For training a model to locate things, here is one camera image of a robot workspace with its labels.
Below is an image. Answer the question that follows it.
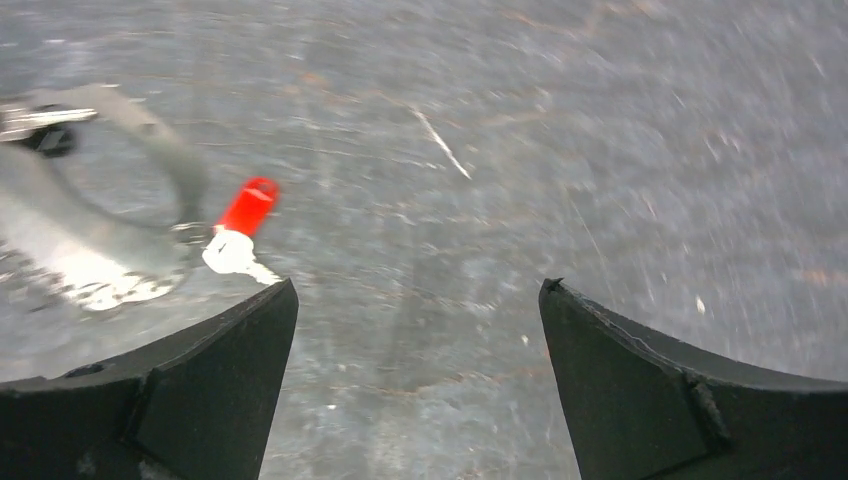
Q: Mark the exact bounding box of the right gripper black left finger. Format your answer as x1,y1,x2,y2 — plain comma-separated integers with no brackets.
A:
1,281,299,479

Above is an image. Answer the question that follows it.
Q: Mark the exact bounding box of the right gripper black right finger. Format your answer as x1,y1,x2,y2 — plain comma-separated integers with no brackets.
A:
538,279,847,479

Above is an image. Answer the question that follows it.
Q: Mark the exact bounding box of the key with red tag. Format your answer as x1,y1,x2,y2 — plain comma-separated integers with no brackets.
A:
201,177,282,285

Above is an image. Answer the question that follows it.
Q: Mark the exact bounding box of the silver perforated metal plate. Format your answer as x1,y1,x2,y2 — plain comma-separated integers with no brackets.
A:
1,84,208,312

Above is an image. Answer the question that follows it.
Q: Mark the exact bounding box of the key with black tag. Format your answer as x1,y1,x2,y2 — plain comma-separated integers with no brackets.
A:
1,102,98,158

